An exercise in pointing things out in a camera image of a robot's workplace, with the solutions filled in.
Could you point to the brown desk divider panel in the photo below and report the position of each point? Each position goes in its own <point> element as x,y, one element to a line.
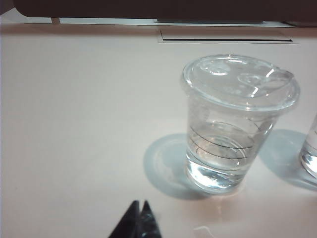
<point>148,7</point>

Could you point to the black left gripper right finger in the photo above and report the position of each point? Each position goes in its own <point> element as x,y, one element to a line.
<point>148,225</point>

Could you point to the medium clear cup with label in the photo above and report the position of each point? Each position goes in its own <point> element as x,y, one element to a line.
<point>218,153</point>

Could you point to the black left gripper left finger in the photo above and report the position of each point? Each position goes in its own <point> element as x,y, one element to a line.
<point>126,225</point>

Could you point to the tall clear cup with logo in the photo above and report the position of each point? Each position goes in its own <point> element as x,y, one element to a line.
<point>310,158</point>

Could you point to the grey divider bracket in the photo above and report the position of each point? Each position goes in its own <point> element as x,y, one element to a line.
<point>223,22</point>

